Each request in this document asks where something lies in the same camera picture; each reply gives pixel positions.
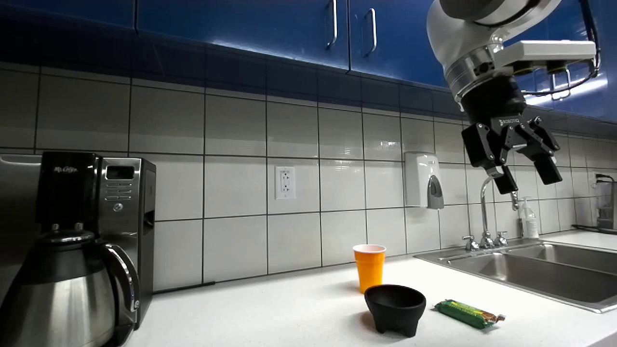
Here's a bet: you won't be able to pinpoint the steel coffee maker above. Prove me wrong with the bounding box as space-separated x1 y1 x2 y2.
32 152 155 333

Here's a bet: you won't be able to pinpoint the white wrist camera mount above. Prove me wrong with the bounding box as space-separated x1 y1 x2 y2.
493 40 595 67

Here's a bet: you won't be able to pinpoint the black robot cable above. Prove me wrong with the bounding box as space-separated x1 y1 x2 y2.
522 0 603 100

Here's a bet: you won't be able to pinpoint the clear soap bottle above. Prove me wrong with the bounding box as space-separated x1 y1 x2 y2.
518 200 537 239

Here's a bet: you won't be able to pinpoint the chrome sink faucet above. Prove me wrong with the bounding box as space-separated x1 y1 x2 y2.
460 177 524 252

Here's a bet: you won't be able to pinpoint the green candy bar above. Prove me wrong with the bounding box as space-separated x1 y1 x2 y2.
435 299 502 329

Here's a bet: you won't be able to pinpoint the white wall outlet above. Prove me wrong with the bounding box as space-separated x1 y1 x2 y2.
275 165 294 200

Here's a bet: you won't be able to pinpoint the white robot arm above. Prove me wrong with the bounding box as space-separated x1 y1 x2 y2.
425 0 560 194

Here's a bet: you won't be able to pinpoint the orange plastic cup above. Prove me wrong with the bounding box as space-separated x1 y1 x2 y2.
352 245 385 293

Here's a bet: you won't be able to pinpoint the black bowl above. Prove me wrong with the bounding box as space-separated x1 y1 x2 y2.
364 285 425 337

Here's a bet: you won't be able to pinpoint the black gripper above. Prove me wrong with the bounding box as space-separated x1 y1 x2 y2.
460 75 560 194

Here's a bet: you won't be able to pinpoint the stainless steel double sink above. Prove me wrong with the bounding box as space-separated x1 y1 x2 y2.
421 241 617 314

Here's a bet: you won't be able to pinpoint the white soap dispenser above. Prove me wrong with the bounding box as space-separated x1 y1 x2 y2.
404 152 443 210

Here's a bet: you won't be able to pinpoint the blue upper cabinets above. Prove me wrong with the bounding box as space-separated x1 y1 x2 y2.
0 0 617 123

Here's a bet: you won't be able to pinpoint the appliance on right counter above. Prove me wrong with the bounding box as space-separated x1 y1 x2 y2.
574 173 617 233

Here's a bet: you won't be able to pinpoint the steel coffee carafe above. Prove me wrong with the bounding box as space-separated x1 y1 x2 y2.
0 233 140 347

